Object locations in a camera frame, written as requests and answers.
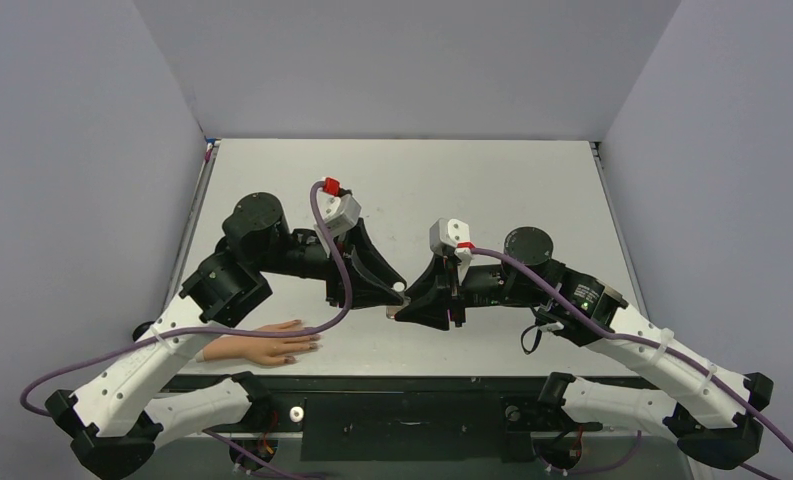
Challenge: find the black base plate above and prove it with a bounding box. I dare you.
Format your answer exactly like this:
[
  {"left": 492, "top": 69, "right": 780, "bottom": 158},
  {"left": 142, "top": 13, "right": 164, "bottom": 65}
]
[{"left": 225, "top": 376, "right": 579, "bottom": 462}]

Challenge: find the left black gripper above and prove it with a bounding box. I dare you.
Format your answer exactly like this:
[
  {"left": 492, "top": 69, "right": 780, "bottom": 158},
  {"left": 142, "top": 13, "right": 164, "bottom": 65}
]
[{"left": 258, "top": 219, "right": 407, "bottom": 307}]

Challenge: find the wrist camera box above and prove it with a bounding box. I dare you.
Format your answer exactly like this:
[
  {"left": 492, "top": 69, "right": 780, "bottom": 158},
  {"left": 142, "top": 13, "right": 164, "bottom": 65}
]
[
  {"left": 429, "top": 218, "right": 475, "bottom": 282},
  {"left": 317, "top": 177, "right": 361, "bottom": 240}
]

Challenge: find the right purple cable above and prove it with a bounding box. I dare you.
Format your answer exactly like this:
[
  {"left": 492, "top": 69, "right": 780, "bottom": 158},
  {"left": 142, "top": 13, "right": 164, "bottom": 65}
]
[{"left": 458, "top": 243, "right": 793, "bottom": 480}]

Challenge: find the black round knob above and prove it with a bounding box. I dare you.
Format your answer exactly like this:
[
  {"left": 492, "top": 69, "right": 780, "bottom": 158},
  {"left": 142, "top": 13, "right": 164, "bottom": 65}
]
[{"left": 131, "top": 321, "right": 154, "bottom": 342}]

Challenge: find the mannequin hand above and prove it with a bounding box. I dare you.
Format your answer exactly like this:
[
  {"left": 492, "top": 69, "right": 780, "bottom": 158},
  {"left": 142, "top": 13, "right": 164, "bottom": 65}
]
[{"left": 194, "top": 320, "right": 321, "bottom": 368}]

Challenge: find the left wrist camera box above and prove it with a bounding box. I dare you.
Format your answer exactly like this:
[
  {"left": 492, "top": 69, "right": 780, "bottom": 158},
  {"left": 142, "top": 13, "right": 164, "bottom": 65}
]
[{"left": 317, "top": 177, "right": 361, "bottom": 240}]

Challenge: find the clear nail polish bottle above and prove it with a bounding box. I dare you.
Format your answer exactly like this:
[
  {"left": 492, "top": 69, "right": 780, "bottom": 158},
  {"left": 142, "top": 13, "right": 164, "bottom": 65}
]
[{"left": 383, "top": 281, "right": 412, "bottom": 321}]

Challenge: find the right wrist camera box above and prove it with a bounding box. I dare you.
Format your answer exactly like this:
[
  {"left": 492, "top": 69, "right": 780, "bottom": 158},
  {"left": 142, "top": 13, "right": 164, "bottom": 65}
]
[{"left": 429, "top": 218, "right": 475, "bottom": 282}]

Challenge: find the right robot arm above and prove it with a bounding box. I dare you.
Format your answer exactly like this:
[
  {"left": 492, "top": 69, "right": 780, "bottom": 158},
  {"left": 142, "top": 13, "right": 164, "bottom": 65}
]
[{"left": 395, "top": 220, "right": 773, "bottom": 470}]

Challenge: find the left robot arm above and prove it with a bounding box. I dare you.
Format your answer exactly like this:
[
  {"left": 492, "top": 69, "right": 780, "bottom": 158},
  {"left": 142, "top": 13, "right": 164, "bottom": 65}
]
[{"left": 45, "top": 189, "right": 405, "bottom": 479}]

